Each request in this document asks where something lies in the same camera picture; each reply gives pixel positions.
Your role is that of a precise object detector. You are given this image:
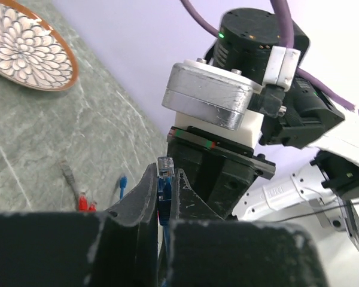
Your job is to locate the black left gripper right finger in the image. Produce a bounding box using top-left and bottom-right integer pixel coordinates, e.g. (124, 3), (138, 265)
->
(169, 169), (223, 286)

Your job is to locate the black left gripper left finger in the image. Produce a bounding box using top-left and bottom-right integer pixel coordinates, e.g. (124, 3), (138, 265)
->
(103, 163), (158, 286)

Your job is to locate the blue ethernet cable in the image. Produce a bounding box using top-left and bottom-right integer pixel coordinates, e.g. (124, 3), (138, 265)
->
(116, 156), (176, 287)

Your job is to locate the floral patterned plate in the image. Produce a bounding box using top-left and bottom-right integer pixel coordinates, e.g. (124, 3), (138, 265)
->
(0, 1), (79, 91)

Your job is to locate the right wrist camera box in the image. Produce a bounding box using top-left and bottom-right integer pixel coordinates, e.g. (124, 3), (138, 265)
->
(162, 60), (262, 130)

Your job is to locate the grey ethernet cable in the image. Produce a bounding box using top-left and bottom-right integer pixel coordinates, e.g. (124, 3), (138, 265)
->
(59, 160), (78, 195)

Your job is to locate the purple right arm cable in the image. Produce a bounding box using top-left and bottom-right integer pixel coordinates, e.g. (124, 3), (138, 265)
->
(179, 0), (359, 120)

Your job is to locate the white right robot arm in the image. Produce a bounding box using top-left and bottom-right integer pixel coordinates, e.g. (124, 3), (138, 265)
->
(162, 1), (359, 251)

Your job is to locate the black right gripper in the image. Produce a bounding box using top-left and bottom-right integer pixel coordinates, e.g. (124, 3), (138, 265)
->
(167, 126), (276, 219)

